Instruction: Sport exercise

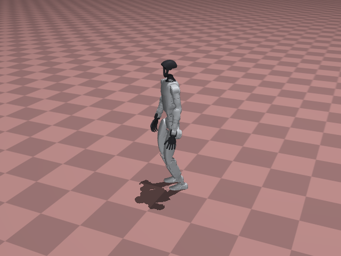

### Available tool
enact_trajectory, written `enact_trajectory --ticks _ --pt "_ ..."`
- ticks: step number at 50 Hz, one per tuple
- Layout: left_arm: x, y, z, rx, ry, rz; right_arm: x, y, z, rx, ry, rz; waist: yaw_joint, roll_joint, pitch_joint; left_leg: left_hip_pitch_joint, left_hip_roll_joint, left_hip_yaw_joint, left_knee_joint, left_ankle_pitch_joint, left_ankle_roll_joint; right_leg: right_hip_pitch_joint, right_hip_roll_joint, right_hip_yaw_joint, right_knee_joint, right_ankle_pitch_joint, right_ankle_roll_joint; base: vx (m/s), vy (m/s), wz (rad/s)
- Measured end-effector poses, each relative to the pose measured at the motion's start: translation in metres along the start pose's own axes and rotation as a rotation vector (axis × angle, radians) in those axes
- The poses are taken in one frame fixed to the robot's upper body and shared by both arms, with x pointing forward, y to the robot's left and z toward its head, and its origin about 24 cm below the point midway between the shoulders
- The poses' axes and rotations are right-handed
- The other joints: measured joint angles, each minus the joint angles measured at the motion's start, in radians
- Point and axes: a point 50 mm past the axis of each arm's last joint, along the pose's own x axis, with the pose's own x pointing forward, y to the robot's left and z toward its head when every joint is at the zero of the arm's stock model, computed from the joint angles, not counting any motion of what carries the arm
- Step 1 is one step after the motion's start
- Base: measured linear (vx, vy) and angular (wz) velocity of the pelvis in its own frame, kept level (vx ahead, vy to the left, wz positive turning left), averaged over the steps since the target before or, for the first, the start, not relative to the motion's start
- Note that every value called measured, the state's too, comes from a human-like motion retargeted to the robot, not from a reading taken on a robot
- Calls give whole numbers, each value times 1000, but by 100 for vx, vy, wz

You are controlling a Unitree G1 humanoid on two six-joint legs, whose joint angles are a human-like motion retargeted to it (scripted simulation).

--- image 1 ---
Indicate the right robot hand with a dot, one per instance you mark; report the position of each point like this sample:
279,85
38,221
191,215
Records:
154,123

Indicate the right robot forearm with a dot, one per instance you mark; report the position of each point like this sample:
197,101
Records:
160,109

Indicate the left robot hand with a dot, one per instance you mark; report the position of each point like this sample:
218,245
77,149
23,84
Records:
171,140

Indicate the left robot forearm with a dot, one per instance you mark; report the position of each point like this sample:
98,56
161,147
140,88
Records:
175,121

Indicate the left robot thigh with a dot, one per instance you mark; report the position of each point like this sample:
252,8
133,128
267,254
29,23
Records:
168,154

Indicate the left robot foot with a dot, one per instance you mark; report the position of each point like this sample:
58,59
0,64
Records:
179,186

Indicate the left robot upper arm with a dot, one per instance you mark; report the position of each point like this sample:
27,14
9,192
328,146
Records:
175,92

